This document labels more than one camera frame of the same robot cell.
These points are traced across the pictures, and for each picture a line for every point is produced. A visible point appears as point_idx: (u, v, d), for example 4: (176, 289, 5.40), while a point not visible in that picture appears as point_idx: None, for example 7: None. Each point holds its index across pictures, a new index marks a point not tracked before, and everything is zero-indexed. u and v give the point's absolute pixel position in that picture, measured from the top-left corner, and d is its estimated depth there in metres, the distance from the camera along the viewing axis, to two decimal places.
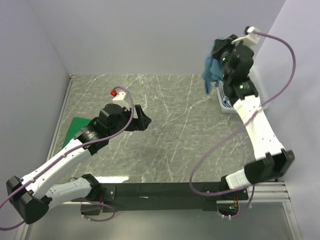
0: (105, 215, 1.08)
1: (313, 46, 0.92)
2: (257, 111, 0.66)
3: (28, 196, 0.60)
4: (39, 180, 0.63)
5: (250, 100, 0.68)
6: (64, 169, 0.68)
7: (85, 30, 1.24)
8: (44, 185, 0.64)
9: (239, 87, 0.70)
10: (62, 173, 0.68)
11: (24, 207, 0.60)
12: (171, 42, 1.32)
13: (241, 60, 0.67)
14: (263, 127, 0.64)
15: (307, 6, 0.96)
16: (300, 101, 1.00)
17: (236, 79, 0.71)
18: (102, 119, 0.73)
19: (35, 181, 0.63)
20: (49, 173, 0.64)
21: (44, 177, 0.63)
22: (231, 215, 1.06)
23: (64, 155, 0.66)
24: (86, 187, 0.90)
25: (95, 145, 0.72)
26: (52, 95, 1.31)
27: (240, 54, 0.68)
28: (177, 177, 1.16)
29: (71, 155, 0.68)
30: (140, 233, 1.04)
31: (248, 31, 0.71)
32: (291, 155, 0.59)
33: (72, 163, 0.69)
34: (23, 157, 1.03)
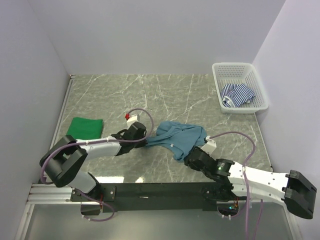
0: (106, 214, 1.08)
1: (313, 45, 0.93)
2: (243, 172, 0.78)
3: (81, 150, 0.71)
4: (91, 146, 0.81)
5: (234, 169, 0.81)
6: (101, 150, 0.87)
7: (85, 31, 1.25)
8: (90, 152, 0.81)
9: (216, 169, 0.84)
10: (98, 153, 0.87)
11: (75, 159, 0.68)
12: (171, 43, 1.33)
13: (198, 159, 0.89)
14: (259, 175, 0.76)
15: (305, 8, 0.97)
16: (299, 102, 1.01)
17: (211, 166, 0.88)
18: (130, 130, 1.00)
19: (87, 145, 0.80)
20: (98, 145, 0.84)
21: (93, 145, 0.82)
22: (231, 215, 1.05)
23: (108, 140, 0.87)
24: (92, 181, 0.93)
25: (122, 149, 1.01)
26: (53, 95, 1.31)
27: (193, 157, 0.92)
28: (178, 177, 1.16)
29: (111, 143, 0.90)
30: (140, 234, 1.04)
31: (207, 139, 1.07)
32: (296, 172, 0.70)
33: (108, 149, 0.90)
34: (23, 157, 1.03)
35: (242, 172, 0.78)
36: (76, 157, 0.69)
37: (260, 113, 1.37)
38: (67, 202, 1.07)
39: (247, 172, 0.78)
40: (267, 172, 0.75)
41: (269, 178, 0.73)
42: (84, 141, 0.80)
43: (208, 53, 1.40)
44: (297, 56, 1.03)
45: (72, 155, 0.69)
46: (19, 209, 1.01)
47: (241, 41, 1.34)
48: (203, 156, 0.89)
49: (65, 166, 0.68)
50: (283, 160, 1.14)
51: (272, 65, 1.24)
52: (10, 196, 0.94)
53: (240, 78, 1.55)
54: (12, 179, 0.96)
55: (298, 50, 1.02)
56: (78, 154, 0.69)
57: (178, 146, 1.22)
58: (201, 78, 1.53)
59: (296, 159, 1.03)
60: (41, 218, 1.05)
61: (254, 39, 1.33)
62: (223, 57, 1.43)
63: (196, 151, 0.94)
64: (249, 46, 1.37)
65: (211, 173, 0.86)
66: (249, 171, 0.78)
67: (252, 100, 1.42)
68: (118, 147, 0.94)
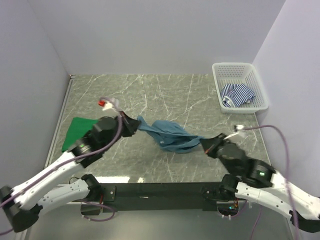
0: (106, 214, 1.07)
1: (312, 46, 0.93)
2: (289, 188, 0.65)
3: (16, 206, 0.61)
4: (30, 191, 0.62)
5: (276, 180, 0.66)
6: (55, 182, 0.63)
7: (85, 31, 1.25)
8: (38, 194, 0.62)
9: (256, 172, 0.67)
10: (55, 184, 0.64)
11: (12, 218, 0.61)
12: (171, 43, 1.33)
13: (238, 158, 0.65)
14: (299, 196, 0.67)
15: (305, 9, 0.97)
16: (298, 103, 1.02)
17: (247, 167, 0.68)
18: (95, 135, 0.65)
19: (25, 193, 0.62)
20: (40, 185, 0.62)
21: (34, 188, 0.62)
22: (231, 215, 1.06)
23: (55, 168, 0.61)
24: (83, 192, 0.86)
25: (88, 159, 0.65)
26: (53, 95, 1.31)
27: (228, 153, 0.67)
28: (178, 177, 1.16)
29: (63, 169, 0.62)
30: (140, 234, 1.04)
31: (238, 128, 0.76)
32: None
33: (70, 172, 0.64)
34: (23, 157, 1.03)
35: (287, 188, 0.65)
36: (11, 216, 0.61)
37: (260, 113, 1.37)
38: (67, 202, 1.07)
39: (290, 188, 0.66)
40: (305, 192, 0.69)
41: (307, 199, 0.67)
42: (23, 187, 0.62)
43: (208, 53, 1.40)
44: (297, 56, 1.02)
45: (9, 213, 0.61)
46: None
47: (241, 41, 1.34)
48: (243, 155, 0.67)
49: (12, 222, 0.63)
50: (283, 160, 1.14)
51: (272, 65, 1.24)
52: None
53: (239, 78, 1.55)
54: (12, 180, 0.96)
55: (298, 50, 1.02)
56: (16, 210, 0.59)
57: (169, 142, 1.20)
58: (201, 78, 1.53)
59: (296, 160, 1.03)
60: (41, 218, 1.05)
61: (254, 39, 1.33)
62: (223, 57, 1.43)
63: (232, 145, 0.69)
64: (249, 46, 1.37)
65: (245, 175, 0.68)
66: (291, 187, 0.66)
67: (251, 100, 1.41)
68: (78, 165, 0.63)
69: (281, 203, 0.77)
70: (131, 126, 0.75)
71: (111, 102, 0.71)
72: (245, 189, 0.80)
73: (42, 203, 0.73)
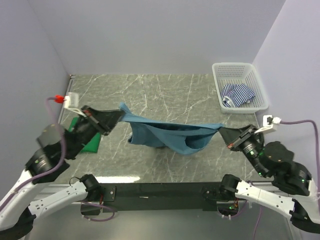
0: (106, 214, 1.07)
1: (312, 46, 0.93)
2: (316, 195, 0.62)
3: None
4: None
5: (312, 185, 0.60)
6: (22, 202, 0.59)
7: (85, 31, 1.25)
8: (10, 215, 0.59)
9: (297, 178, 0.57)
10: (24, 203, 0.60)
11: None
12: (171, 42, 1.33)
13: (286, 162, 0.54)
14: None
15: (306, 8, 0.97)
16: (298, 103, 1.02)
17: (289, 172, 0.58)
18: (46, 149, 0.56)
19: None
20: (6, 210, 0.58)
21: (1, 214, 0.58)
22: (231, 214, 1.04)
23: (13, 193, 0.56)
24: (80, 195, 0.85)
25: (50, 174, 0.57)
26: (52, 95, 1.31)
27: (274, 154, 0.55)
28: (178, 177, 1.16)
29: (23, 191, 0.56)
30: (140, 234, 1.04)
31: (272, 120, 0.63)
32: None
33: (37, 190, 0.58)
34: (23, 157, 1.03)
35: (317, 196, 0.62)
36: None
37: (260, 113, 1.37)
38: None
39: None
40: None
41: None
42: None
43: (208, 53, 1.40)
44: (297, 56, 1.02)
45: None
46: None
47: (241, 41, 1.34)
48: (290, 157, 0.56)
49: None
50: None
51: (272, 65, 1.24)
52: None
53: (239, 78, 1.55)
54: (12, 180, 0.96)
55: (298, 50, 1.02)
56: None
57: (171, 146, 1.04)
58: (201, 78, 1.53)
59: None
60: None
61: (254, 39, 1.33)
62: (223, 57, 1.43)
63: (278, 144, 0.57)
64: (249, 46, 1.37)
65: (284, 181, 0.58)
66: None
67: (251, 100, 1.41)
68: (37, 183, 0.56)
69: (281, 203, 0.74)
70: (103, 123, 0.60)
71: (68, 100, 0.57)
72: (245, 189, 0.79)
73: (35, 211, 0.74)
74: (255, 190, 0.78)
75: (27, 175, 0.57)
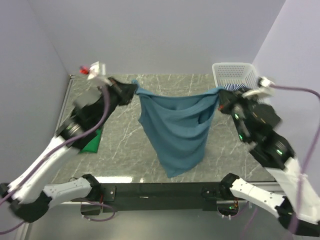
0: (106, 214, 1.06)
1: (312, 46, 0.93)
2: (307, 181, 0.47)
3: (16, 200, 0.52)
4: (27, 185, 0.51)
5: (291, 165, 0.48)
6: (52, 169, 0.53)
7: (85, 31, 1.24)
8: (34, 187, 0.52)
9: (273, 148, 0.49)
10: (51, 171, 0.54)
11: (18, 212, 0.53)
12: (171, 42, 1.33)
13: (268, 124, 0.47)
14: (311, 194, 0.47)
15: (306, 8, 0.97)
16: (298, 103, 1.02)
17: (268, 141, 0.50)
18: (79, 113, 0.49)
19: (22, 188, 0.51)
20: (35, 177, 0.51)
21: (30, 182, 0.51)
22: (231, 215, 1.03)
23: (45, 158, 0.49)
24: (86, 188, 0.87)
25: (80, 140, 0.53)
26: (52, 95, 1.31)
27: (260, 114, 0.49)
28: (177, 177, 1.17)
29: (54, 156, 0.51)
30: (140, 233, 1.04)
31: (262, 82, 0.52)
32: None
33: (66, 155, 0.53)
34: (24, 157, 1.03)
35: (298, 179, 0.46)
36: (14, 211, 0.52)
37: None
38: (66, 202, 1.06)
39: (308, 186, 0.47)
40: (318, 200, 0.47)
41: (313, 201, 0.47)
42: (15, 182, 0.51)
43: (208, 53, 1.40)
44: (297, 55, 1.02)
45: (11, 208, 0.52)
46: None
47: (241, 41, 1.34)
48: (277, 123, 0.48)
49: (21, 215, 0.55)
50: None
51: (272, 64, 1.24)
52: None
53: (240, 78, 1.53)
54: (13, 179, 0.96)
55: (298, 49, 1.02)
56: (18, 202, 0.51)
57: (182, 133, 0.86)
58: (201, 78, 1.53)
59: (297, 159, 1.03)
60: (41, 218, 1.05)
61: (255, 39, 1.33)
62: (223, 57, 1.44)
63: (266, 107, 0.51)
64: (249, 47, 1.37)
65: (261, 149, 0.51)
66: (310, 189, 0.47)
67: None
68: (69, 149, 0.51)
69: (270, 199, 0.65)
70: (124, 94, 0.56)
71: (95, 67, 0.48)
72: (240, 186, 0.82)
73: (51, 194, 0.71)
74: (246, 187, 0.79)
75: (60, 138, 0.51)
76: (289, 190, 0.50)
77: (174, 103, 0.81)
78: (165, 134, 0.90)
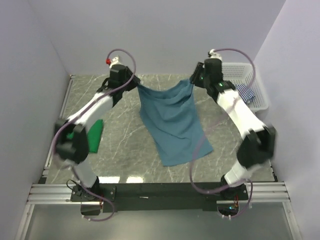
0: (105, 214, 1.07)
1: (312, 46, 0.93)
2: (236, 100, 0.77)
3: (80, 126, 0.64)
4: (85, 115, 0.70)
5: (240, 103, 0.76)
6: (98, 113, 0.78)
7: (85, 31, 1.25)
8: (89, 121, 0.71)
9: (216, 83, 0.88)
10: (97, 115, 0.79)
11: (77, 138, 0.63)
12: (171, 43, 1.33)
13: (209, 63, 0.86)
14: (247, 111, 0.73)
15: (306, 8, 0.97)
16: (298, 103, 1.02)
17: (214, 80, 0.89)
18: (114, 78, 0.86)
19: (81, 117, 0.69)
20: (90, 111, 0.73)
21: (86, 114, 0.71)
22: (231, 215, 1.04)
23: (96, 100, 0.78)
24: (94, 175, 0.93)
25: (115, 98, 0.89)
26: (53, 95, 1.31)
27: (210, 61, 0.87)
28: (177, 177, 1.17)
29: (101, 101, 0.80)
30: (140, 234, 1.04)
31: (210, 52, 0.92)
32: (272, 129, 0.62)
33: (105, 106, 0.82)
34: (24, 156, 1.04)
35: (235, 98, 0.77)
36: (77, 132, 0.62)
37: (260, 113, 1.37)
38: (67, 202, 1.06)
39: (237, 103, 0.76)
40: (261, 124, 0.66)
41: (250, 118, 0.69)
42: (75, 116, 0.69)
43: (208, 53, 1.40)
44: (297, 55, 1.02)
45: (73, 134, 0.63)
46: (19, 208, 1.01)
47: (241, 41, 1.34)
48: (218, 66, 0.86)
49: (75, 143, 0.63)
50: (283, 161, 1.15)
51: (272, 64, 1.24)
52: (10, 195, 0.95)
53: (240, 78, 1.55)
54: (13, 179, 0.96)
55: (298, 49, 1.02)
56: (78, 130, 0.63)
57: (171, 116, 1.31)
58: None
59: (296, 159, 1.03)
60: (41, 218, 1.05)
61: (255, 39, 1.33)
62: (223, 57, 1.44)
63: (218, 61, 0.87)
64: (249, 47, 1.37)
65: (209, 85, 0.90)
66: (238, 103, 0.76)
67: (251, 100, 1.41)
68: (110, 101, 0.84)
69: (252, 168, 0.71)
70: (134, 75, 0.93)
71: (115, 59, 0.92)
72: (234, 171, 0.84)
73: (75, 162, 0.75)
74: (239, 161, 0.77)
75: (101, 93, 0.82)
76: (231, 113, 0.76)
77: (164, 94, 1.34)
78: (160, 119, 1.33)
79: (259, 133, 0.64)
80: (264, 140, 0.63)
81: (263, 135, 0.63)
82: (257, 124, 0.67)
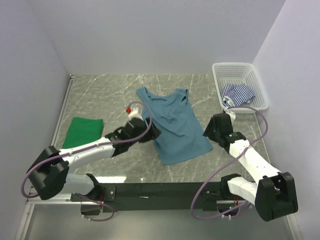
0: (104, 214, 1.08)
1: (313, 46, 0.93)
2: (247, 147, 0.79)
3: (63, 164, 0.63)
4: (75, 155, 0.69)
5: (250, 151, 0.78)
6: (93, 156, 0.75)
7: (86, 30, 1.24)
8: (76, 162, 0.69)
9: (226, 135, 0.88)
10: (91, 158, 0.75)
11: (54, 176, 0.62)
12: (171, 43, 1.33)
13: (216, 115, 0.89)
14: (258, 158, 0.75)
15: (306, 9, 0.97)
16: (298, 103, 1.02)
17: (224, 131, 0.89)
18: (127, 128, 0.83)
19: (71, 155, 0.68)
20: (84, 153, 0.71)
21: (78, 155, 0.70)
22: (231, 215, 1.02)
23: (97, 144, 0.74)
24: (89, 183, 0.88)
25: (118, 150, 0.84)
26: (52, 95, 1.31)
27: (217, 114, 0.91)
28: (178, 177, 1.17)
29: (102, 147, 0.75)
30: (140, 233, 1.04)
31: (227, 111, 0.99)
32: (289, 176, 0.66)
33: (103, 153, 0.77)
34: (23, 157, 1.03)
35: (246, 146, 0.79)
36: (56, 172, 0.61)
37: (260, 113, 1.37)
38: (67, 202, 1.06)
39: (249, 149, 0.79)
40: (273, 169, 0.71)
41: (261, 163, 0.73)
42: (68, 151, 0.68)
43: (208, 53, 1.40)
44: (297, 56, 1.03)
45: (53, 170, 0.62)
46: (19, 208, 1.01)
47: (241, 41, 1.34)
48: (225, 119, 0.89)
49: (50, 179, 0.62)
50: (283, 160, 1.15)
51: (272, 65, 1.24)
52: (10, 196, 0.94)
53: (240, 78, 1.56)
54: (12, 179, 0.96)
55: (297, 50, 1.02)
56: (59, 169, 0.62)
57: (166, 116, 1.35)
58: (201, 78, 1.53)
59: (296, 159, 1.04)
60: (41, 218, 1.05)
61: (254, 39, 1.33)
62: (223, 57, 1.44)
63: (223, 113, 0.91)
64: (249, 47, 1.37)
65: (220, 136, 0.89)
66: (250, 149, 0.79)
67: (252, 100, 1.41)
68: (111, 150, 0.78)
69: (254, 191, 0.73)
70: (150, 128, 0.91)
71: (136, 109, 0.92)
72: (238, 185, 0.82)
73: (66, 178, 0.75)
74: (247, 186, 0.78)
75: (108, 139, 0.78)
76: (243, 162, 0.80)
77: (165, 98, 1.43)
78: (156, 117, 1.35)
79: (276, 180, 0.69)
80: (281, 186, 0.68)
81: (280, 182, 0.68)
82: (271, 168, 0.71)
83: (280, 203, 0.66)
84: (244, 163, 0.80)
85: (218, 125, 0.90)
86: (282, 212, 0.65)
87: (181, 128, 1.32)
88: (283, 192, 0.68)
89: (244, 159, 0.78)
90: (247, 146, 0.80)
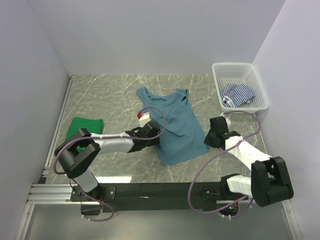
0: (104, 214, 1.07)
1: (312, 46, 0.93)
2: (240, 140, 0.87)
3: (95, 145, 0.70)
4: (104, 141, 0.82)
5: (243, 144, 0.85)
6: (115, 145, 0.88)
7: (86, 30, 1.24)
8: (103, 146, 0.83)
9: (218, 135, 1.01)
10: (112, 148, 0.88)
11: (85, 155, 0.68)
12: (170, 43, 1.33)
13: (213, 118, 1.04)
14: (250, 148, 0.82)
15: (306, 9, 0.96)
16: (298, 103, 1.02)
17: (219, 131, 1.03)
18: (145, 127, 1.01)
19: (101, 140, 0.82)
20: (111, 141, 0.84)
21: (106, 141, 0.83)
22: (231, 215, 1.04)
23: (121, 136, 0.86)
24: (94, 182, 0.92)
25: (135, 147, 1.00)
26: (53, 95, 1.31)
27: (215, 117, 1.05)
28: (178, 177, 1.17)
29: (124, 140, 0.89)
30: (140, 233, 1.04)
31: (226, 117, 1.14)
32: (280, 160, 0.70)
33: (123, 146, 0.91)
34: (24, 157, 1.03)
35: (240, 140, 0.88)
36: (89, 151, 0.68)
37: (260, 113, 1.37)
38: (67, 202, 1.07)
39: (241, 142, 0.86)
40: (265, 154, 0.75)
41: (253, 151, 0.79)
42: (98, 135, 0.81)
43: (208, 53, 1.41)
44: (297, 55, 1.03)
45: (85, 149, 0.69)
46: (19, 208, 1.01)
47: (241, 41, 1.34)
48: (220, 120, 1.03)
49: (81, 157, 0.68)
50: None
51: (272, 65, 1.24)
52: (10, 195, 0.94)
53: (240, 78, 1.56)
54: (13, 179, 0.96)
55: (297, 49, 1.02)
56: (91, 148, 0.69)
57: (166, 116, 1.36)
58: (201, 78, 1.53)
59: (296, 159, 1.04)
60: (41, 218, 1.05)
61: (254, 39, 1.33)
62: (223, 57, 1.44)
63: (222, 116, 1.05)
64: (249, 47, 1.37)
65: (216, 135, 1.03)
66: (243, 142, 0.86)
67: (251, 100, 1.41)
68: (130, 144, 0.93)
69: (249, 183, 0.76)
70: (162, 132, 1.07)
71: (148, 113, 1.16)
72: (238, 181, 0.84)
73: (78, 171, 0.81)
74: (245, 180, 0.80)
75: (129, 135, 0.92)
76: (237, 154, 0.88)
77: (166, 98, 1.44)
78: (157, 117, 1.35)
79: (269, 166, 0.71)
80: (274, 171, 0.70)
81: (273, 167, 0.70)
82: (262, 155, 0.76)
83: (274, 187, 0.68)
84: (237, 155, 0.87)
85: (214, 127, 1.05)
86: (278, 197, 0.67)
87: (182, 128, 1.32)
88: (278, 177, 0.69)
89: (238, 149, 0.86)
90: (240, 139, 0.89)
